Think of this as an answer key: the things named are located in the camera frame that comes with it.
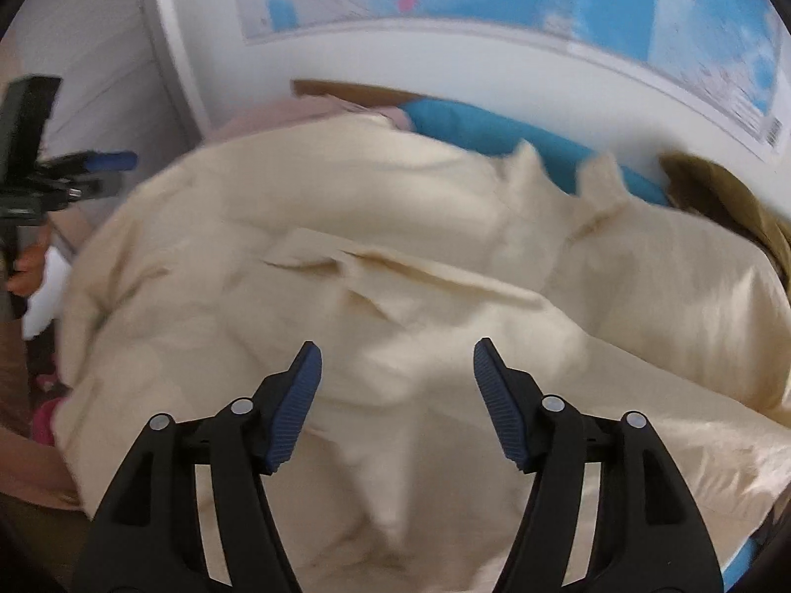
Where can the tan cloth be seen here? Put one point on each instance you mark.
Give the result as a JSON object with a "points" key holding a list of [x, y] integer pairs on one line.
{"points": [[31, 469]]}

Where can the white cloth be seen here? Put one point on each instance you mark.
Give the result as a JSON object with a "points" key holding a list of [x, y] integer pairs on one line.
{"points": [[48, 296]]}

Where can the pink cloth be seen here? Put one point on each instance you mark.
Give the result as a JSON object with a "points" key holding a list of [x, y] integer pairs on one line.
{"points": [[278, 116]]}

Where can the brown jacket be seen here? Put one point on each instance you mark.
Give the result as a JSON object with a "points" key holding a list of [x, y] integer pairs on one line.
{"points": [[735, 210]]}

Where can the wooden headboard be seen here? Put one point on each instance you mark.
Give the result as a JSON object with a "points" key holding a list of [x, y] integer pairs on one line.
{"points": [[358, 90]]}

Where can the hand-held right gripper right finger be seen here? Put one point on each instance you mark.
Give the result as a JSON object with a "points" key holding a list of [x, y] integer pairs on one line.
{"points": [[499, 411]]}

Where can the pink object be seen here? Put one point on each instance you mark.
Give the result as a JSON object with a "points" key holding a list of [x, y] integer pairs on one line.
{"points": [[46, 421]]}

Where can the blue bedsheet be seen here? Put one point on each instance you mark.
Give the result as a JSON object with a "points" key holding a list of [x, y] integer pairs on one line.
{"points": [[469, 125]]}

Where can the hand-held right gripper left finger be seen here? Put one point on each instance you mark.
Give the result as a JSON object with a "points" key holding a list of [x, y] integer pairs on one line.
{"points": [[295, 411]]}

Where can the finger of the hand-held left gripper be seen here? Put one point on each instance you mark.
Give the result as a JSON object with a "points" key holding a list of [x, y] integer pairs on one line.
{"points": [[74, 188], [108, 160]]}

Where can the cream jacket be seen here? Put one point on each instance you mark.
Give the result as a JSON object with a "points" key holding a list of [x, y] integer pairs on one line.
{"points": [[395, 296]]}

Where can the person's left hand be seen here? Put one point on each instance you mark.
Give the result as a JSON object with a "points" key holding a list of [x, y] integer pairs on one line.
{"points": [[28, 264]]}

